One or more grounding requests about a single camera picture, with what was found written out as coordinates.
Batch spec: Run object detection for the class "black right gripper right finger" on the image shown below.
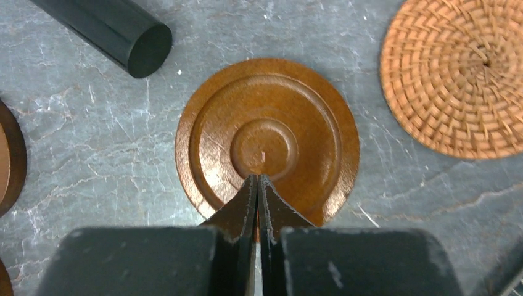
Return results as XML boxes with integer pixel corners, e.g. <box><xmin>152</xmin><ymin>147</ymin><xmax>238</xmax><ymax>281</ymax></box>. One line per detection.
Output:
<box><xmin>257</xmin><ymin>175</ymin><xmax>462</xmax><ymax>295</ymax></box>

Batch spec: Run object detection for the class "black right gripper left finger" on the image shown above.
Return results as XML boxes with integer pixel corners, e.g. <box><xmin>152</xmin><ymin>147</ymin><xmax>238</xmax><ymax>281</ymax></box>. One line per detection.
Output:
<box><xmin>37</xmin><ymin>175</ymin><xmax>257</xmax><ymax>295</ymax></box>

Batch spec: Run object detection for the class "reddish brown grooved coaster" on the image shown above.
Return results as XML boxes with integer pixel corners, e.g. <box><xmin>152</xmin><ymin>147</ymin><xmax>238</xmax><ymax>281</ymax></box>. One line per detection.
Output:
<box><xmin>175</xmin><ymin>58</ymin><xmax>360</xmax><ymax>226</ymax></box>

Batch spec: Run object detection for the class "light brown grooved coaster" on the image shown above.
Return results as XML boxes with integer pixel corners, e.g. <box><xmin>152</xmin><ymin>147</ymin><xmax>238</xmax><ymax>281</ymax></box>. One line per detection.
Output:
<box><xmin>0</xmin><ymin>260</ymin><xmax>14</xmax><ymax>296</ymax></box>

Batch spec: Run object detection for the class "brown grooved wooden coaster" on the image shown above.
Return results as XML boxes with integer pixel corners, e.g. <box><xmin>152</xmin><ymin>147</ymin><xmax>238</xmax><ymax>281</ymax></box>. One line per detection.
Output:
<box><xmin>1</xmin><ymin>102</ymin><xmax>27</xmax><ymax>215</ymax></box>

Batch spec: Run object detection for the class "woven rattan coaster far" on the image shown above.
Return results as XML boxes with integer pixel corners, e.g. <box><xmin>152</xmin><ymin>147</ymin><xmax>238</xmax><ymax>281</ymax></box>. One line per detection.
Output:
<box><xmin>380</xmin><ymin>1</ymin><xmax>522</xmax><ymax>159</ymax></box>

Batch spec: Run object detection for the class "metal serving tray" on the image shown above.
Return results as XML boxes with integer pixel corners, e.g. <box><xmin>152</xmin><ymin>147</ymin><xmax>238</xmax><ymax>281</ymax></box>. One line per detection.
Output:
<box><xmin>471</xmin><ymin>239</ymin><xmax>522</xmax><ymax>295</ymax></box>

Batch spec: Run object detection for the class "black handheld microphone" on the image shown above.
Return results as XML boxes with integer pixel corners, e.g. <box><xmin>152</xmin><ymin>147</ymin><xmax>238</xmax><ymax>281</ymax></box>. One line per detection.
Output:
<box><xmin>34</xmin><ymin>0</ymin><xmax>173</xmax><ymax>78</ymax></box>

